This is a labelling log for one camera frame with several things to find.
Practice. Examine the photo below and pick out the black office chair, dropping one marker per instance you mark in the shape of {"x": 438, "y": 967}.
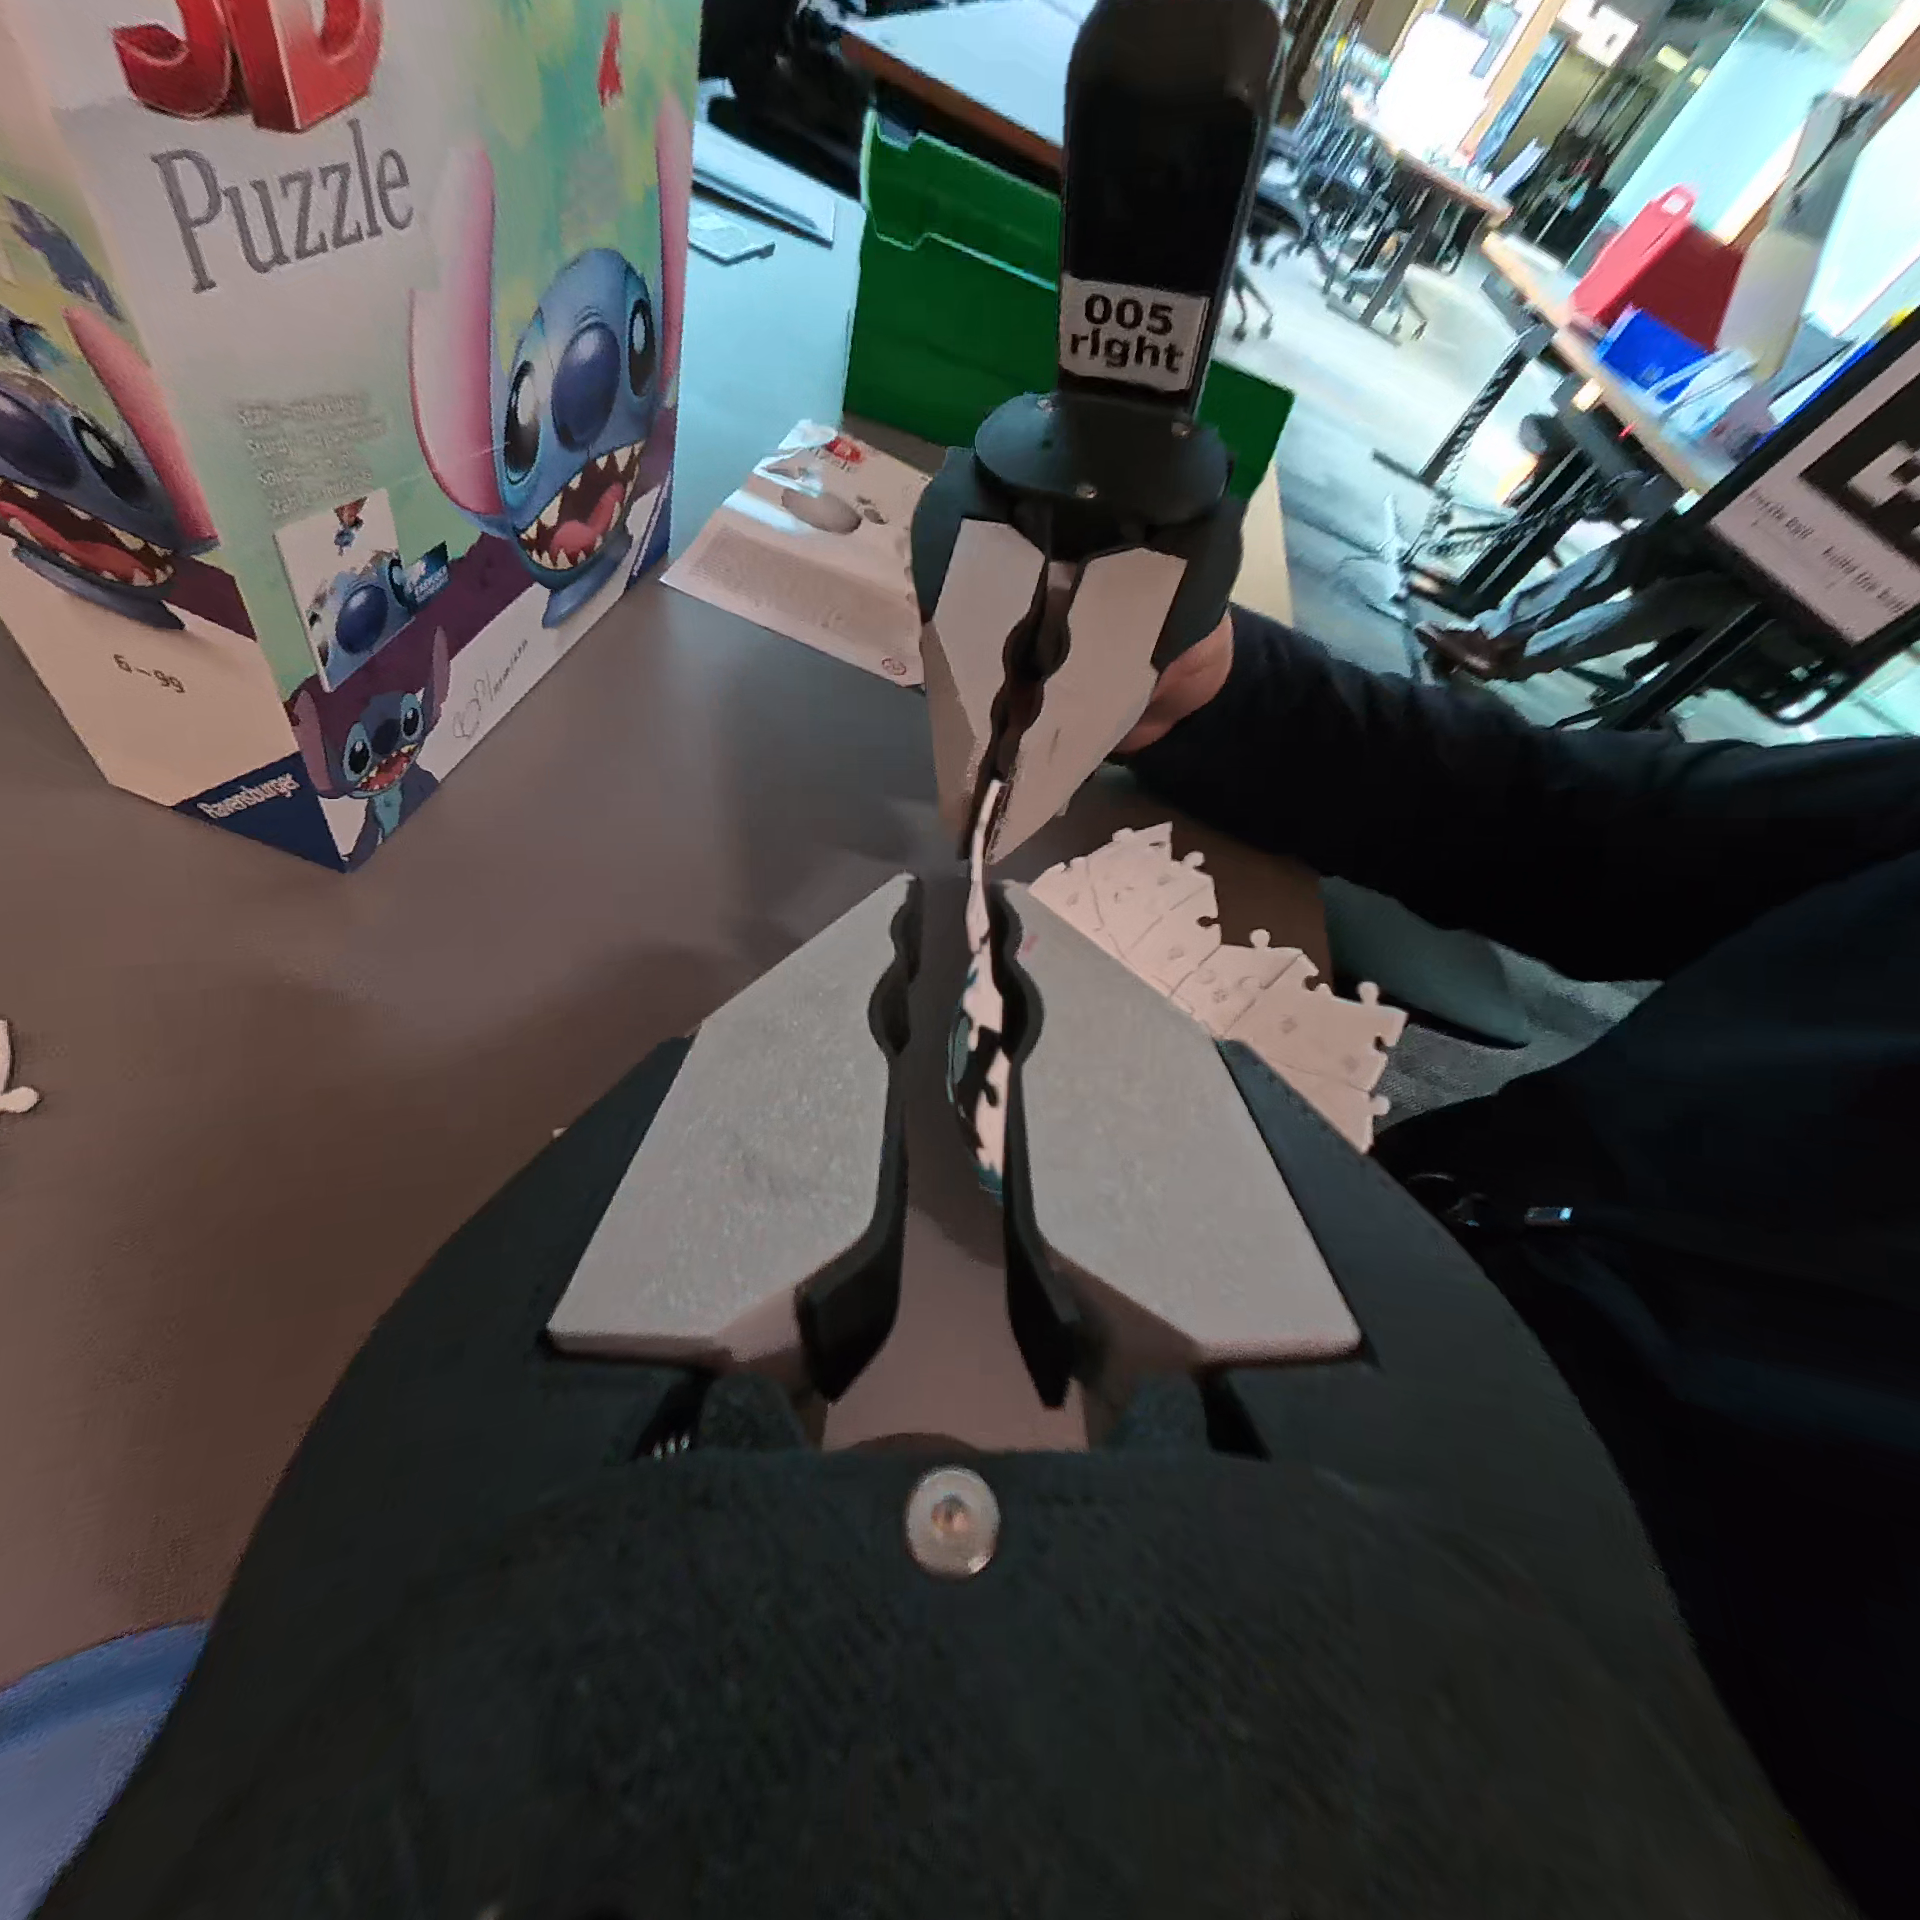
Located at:
{"x": 1424, "y": 962}

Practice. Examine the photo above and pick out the grey flat board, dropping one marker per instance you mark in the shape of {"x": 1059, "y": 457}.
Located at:
{"x": 758, "y": 188}

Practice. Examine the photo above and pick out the assembled white puzzle ball section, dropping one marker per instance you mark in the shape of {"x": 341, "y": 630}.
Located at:
{"x": 1245, "y": 991}

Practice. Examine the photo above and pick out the blue round puzzle stand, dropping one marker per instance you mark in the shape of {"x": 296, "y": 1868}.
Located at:
{"x": 77, "y": 1771}

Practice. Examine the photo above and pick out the cartoon printed puzzle box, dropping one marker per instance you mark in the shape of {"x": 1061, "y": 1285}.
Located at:
{"x": 301, "y": 451}

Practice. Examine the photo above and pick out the person's right forearm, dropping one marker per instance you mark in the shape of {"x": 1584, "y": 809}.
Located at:
{"x": 1499, "y": 811}

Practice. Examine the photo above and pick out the printed marker sign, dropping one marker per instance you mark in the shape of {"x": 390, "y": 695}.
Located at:
{"x": 1845, "y": 511}

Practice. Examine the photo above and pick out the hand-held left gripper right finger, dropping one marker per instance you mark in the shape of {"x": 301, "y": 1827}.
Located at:
{"x": 1171, "y": 1186}

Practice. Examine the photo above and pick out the person's right hand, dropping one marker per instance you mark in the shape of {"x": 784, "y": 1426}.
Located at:
{"x": 1193, "y": 699}

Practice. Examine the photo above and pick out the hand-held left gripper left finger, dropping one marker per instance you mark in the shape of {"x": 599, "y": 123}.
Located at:
{"x": 735, "y": 1186}

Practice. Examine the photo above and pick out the white instruction leaflet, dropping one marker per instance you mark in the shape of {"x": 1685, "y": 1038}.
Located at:
{"x": 779, "y": 586}

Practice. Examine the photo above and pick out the person's dark clothed torso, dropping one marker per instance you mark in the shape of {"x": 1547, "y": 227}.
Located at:
{"x": 1725, "y": 1350}

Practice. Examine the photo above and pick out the green plastic bin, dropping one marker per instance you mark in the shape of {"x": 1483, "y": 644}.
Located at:
{"x": 930, "y": 300}

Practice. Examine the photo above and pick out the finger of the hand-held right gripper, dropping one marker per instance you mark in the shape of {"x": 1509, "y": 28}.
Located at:
{"x": 968, "y": 646}
{"x": 1109, "y": 661}

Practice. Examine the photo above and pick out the red bag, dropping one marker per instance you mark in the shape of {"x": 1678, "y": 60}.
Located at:
{"x": 1651, "y": 271}

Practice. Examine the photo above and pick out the blue storage bin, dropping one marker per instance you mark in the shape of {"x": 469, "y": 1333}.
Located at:
{"x": 1641, "y": 349}

